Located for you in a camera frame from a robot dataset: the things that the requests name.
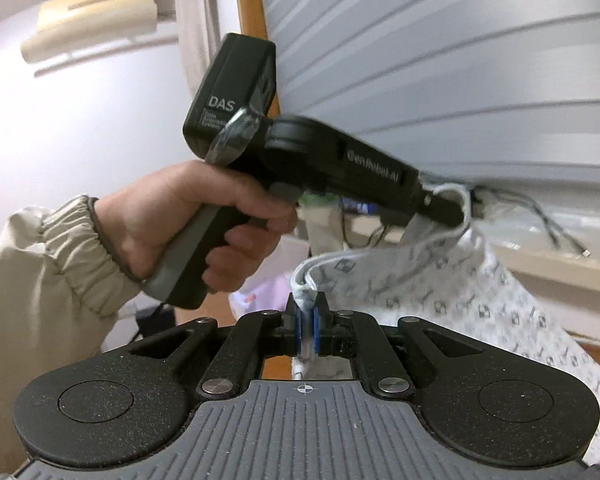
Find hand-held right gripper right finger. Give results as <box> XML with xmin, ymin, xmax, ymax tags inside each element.
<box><xmin>310</xmin><ymin>291</ymin><xmax>488</xmax><ymax>401</ymax></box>

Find wooden window frame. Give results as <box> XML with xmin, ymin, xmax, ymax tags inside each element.
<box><xmin>232</xmin><ymin>0</ymin><xmax>281</xmax><ymax>116</ymax></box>

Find beige curtain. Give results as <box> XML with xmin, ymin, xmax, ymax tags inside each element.
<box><xmin>172</xmin><ymin>0</ymin><xmax>221</xmax><ymax>96</ymax></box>

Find black cables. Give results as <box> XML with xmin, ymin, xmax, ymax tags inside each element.
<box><xmin>472</xmin><ymin>210</ymin><xmax>600</xmax><ymax>291</ymax></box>

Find white window blinds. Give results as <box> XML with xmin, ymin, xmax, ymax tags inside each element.
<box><xmin>255</xmin><ymin>0</ymin><xmax>600</xmax><ymax>186</ymax></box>

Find clear bottle with green cap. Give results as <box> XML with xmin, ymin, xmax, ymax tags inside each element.
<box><xmin>300</xmin><ymin>192</ymin><xmax>346</xmax><ymax>261</ymax></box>

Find person's left hand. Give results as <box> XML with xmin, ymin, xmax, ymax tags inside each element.
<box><xmin>87</xmin><ymin>160</ymin><xmax>301</xmax><ymax>293</ymax></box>

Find white patterned garment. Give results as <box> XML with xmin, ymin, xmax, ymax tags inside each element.
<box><xmin>287</xmin><ymin>182</ymin><xmax>600</xmax><ymax>466</ymax></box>

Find cream wall air conditioner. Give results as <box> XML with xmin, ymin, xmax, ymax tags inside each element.
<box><xmin>20</xmin><ymin>0</ymin><xmax>161</xmax><ymax>78</ymax></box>

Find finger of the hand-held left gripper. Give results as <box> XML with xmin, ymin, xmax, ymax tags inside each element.
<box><xmin>415</xmin><ymin>180</ymin><xmax>466</xmax><ymax>228</ymax></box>

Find blue printed pouch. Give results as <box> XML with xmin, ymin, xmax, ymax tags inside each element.
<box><xmin>342</xmin><ymin>199</ymin><xmax>381</xmax><ymax>216</ymax></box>

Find black cable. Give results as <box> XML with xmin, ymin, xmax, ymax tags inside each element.
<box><xmin>500</xmin><ymin>190</ymin><xmax>593</xmax><ymax>258</ymax></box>
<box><xmin>480</xmin><ymin>192</ymin><xmax>563</xmax><ymax>251</ymax></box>
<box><xmin>342</xmin><ymin>215</ymin><xmax>411</xmax><ymax>251</ymax></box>

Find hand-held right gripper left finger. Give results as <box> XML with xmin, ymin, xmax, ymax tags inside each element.
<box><xmin>130</xmin><ymin>292</ymin><xmax>308</xmax><ymax>402</ymax></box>

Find pink tissue pack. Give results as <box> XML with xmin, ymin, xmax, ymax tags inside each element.
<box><xmin>227</xmin><ymin>272</ymin><xmax>293</xmax><ymax>321</ymax></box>

